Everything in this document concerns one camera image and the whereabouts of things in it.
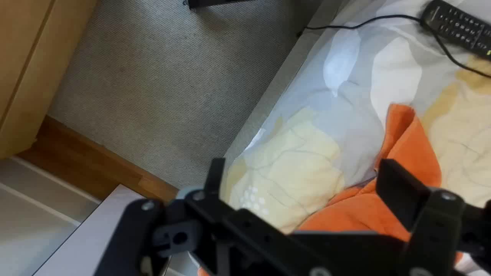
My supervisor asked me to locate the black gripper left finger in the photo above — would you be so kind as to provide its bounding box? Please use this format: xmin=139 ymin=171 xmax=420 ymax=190
xmin=93 ymin=157 xmax=328 ymax=276

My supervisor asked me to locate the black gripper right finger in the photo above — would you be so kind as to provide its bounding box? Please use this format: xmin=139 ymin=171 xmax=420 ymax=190
xmin=374 ymin=158 xmax=491 ymax=276

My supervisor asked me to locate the orange cloth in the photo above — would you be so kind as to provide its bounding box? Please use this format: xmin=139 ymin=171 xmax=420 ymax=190
xmin=296 ymin=103 xmax=464 ymax=266

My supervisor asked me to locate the white cabinet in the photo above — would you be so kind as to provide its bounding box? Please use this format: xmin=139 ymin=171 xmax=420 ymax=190
xmin=0 ymin=155 xmax=147 ymax=276

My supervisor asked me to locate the light wooden dresser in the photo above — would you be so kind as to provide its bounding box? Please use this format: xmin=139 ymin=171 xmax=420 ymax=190
xmin=0 ymin=0 xmax=98 ymax=160

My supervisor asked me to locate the black power cable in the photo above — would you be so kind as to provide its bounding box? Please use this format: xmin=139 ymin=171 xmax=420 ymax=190
xmin=297 ymin=14 xmax=491 ymax=82

